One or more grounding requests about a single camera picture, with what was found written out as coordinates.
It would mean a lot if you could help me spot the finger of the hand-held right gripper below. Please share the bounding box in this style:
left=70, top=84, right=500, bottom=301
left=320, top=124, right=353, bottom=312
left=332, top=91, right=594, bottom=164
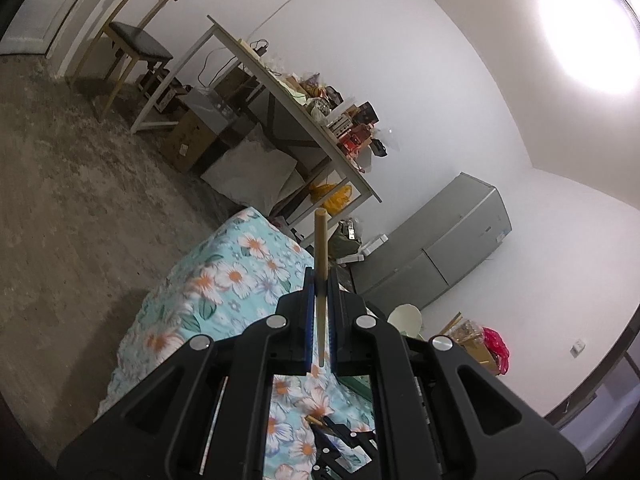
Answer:
left=310, top=425, right=351, bottom=480
left=322, top=414, right=375, bottom=453

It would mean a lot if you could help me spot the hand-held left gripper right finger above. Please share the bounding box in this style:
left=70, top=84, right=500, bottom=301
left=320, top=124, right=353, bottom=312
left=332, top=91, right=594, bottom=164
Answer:
left=325, top=273, right=586, bottom=480

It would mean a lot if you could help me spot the large open cardboard box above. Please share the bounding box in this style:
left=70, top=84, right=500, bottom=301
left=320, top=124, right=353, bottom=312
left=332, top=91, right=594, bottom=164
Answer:
left=439, top=314, right=502, bottom=377

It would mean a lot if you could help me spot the pink plastic bag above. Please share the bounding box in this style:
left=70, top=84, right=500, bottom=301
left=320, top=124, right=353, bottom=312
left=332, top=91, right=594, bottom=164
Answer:
left=481, top=327, right=512, bottom=376

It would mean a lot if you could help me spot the red drink bottle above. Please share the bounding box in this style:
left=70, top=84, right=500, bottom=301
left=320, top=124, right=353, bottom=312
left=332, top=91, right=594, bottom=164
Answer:
left=339, top=127, right=368, bottom=157

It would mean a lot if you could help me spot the small black stool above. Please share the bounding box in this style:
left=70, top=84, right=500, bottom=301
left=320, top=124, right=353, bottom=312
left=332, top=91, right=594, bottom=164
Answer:
left=137, top=67, right=194, bottom=112

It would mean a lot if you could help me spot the pile of assorted packages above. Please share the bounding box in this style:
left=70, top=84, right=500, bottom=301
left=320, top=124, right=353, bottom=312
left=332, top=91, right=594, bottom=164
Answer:
left=270, top=72, right=389, bottom=172

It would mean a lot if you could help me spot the floral blue blanket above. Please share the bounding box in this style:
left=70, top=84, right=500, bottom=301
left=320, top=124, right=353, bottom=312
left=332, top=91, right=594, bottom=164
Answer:
left=97, top=207, right=376, bottom=480

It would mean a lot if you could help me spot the white panelled door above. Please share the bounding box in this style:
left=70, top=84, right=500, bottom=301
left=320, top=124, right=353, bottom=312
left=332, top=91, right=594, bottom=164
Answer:
left=0, top=0, right=128, bottom=57

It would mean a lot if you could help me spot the grey pillow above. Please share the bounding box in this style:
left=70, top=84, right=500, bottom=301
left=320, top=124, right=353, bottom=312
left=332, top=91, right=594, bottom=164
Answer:
left=201, top=137, right=299, bottom=207

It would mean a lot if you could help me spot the clear crumpled plastic bag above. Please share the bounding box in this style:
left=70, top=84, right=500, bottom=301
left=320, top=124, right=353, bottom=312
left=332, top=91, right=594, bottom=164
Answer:
left=447, top=319, right=487, bottom=347

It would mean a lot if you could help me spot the green perforated utensil holder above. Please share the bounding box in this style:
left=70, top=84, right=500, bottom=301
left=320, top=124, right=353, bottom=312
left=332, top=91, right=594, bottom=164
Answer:
left=337, top=374, right=375, bottom=403

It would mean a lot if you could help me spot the small white box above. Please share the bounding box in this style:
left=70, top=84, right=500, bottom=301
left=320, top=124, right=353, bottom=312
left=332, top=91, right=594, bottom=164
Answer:
left=361, top=235, right=390, bottom=257

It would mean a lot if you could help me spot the wooden chair with dark seat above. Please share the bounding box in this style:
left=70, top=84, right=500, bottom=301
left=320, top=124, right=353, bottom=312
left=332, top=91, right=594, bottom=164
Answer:
left=69, top=0, right=182, bottom=122

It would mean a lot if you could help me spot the bright ceiling light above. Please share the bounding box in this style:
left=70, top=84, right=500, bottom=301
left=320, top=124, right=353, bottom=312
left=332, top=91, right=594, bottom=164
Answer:
left=530, top=0, right=638, bottom=98

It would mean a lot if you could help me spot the brown cardboard box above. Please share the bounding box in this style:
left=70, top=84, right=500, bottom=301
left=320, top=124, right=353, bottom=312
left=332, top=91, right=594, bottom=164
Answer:
left=162, top=110, right=224, bottom=174

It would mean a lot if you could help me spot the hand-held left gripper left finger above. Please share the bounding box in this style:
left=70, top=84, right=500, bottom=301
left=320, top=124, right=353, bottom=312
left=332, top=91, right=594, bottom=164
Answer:
left=56, top=266, right=320, bottom=480

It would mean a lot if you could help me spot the white long desk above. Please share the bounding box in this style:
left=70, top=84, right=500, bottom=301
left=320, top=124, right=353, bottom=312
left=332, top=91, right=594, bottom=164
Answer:
left=131, top=14, right=385, bottom=212

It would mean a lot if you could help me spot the white plastic rice paddle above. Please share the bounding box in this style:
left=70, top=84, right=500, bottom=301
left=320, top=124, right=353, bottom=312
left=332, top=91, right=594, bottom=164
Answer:
left=387, top=304, right=424, bottom=339

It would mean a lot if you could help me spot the grey refrigerator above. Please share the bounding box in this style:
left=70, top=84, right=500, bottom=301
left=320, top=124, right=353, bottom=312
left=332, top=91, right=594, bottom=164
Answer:
left=349, top=172, right=514, bottom=312

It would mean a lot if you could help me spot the yellow plastic bag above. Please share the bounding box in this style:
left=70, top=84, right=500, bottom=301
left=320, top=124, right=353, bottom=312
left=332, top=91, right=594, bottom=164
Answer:
left=309, top=182, right=354, bottom=214

